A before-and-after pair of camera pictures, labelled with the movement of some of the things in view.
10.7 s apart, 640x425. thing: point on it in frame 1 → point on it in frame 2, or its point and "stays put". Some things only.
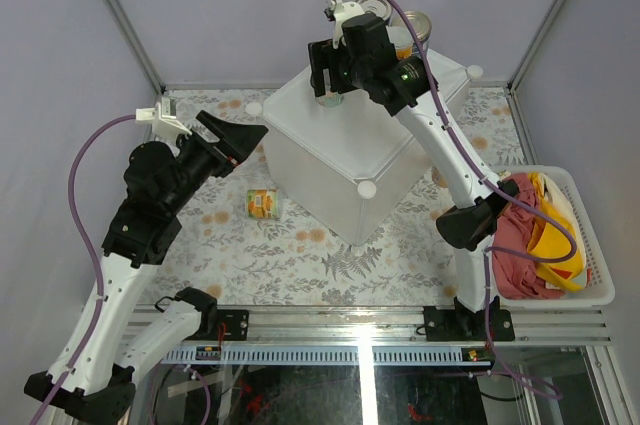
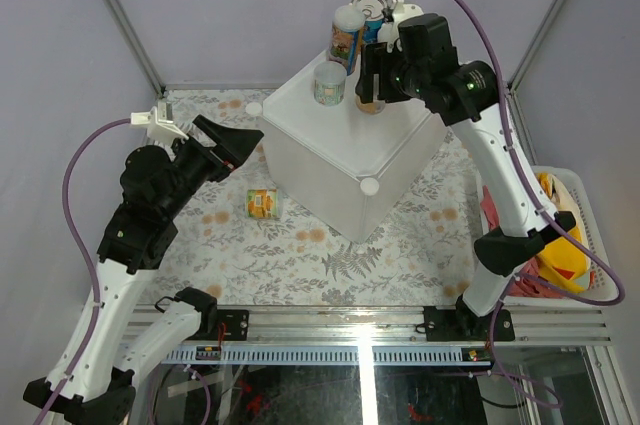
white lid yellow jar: [437, 177] → [370, 108]
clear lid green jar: [330, 98] stays put
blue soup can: [373, 2] stays put
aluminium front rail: [406, 326] stays put
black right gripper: [322, 55] → [372, 62]
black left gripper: [237, 141] stays put
